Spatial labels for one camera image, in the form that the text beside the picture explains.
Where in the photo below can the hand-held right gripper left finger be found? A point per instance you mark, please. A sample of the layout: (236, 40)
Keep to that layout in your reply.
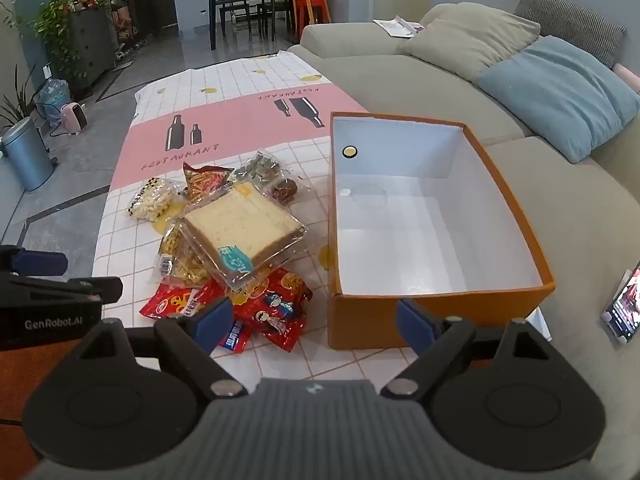
(215, 322)

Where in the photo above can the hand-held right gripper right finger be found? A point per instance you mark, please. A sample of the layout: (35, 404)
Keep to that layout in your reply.
(415, 322)

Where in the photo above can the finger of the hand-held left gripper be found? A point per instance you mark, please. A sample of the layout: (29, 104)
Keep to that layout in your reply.
(95, 290)
(42, 261)

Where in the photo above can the small red blue packet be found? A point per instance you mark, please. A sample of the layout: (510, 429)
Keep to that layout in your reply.
(235, 337)

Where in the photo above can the red packet with yellow face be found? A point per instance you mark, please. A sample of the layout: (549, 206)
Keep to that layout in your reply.
(172, 305)

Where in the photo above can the red cartoon snack packet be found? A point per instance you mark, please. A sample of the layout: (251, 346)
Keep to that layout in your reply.
(275, 310)

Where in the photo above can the sliced bread pack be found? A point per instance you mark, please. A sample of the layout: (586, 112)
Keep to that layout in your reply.
(240, 225)

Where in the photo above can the orange cardboard box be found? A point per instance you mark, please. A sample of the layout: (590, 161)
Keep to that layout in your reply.
(430, 220)

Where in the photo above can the clear popcorn bag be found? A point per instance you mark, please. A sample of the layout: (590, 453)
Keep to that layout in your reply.
(150, 200)

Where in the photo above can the red fries snack bag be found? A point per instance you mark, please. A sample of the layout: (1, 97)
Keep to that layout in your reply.
(205, 182)

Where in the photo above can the chocolate pastry pack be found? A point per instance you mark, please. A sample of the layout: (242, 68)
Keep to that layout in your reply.
(287, 190)

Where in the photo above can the clear candy bag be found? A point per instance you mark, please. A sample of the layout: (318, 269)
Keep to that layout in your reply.
(257, 167)

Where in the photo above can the person's left forearm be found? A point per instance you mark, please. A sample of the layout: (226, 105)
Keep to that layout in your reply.
(30, 380)

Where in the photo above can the blue trash can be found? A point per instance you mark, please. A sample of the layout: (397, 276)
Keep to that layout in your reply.
(25, 155)

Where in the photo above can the pink space heater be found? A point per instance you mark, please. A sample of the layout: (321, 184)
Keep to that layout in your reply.
(73, 119)

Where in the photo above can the potted leafy plant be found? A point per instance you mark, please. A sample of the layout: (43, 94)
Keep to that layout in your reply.
(17, 105)

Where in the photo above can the large water bottle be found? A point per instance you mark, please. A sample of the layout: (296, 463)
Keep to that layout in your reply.
(55, 100)

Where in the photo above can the phone on stand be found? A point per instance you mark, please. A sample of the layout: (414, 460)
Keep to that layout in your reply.
(622, 305)

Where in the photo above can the pink checked tablecloth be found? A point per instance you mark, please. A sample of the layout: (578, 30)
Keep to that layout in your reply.
(225, 110)

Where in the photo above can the grey drawer cabinet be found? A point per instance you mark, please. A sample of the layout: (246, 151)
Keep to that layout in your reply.
(92, 50)

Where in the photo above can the trailing green plant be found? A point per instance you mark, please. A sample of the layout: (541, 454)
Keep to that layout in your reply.
(57, 25)

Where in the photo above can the beige sofa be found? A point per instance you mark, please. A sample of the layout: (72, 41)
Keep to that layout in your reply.
(400, 75)

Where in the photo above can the cluttered shelf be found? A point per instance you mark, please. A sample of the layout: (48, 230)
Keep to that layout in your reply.
(127, 25)

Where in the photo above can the blue pillow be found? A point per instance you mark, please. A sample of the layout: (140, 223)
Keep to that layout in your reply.
(560, 90)

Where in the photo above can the beige pillow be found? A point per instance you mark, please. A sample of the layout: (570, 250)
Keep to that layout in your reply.
(465, 35)

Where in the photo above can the open magazine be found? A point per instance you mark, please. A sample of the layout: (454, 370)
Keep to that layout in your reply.
(397, 27)

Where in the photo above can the black dining chair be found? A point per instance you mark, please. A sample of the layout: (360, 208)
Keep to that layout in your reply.
(234, 5)
(274, 5)

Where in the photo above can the red plastic stool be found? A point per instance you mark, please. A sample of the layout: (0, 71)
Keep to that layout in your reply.
(312, 12)

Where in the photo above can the pink bolster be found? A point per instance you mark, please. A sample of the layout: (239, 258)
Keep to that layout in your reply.
(629, 77)

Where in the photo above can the grey striped pillow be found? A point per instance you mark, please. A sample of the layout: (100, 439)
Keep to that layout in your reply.
(575, 20)

